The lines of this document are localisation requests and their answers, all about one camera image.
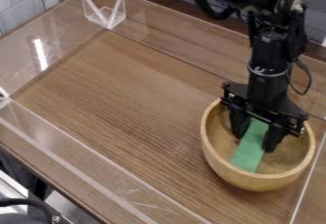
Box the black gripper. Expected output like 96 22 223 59
222 64 308 153

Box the clear acrylic front wall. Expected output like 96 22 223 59
0 98 211 224

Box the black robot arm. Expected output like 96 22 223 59
196 0 308 153

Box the brown wooden bowl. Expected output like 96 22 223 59
200 99 315 192

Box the black metal table frame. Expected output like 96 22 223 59
0 151 72 224

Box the green rectangular block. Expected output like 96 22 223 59
231 119 267 173

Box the black cable lower left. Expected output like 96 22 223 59
0 197 55 224

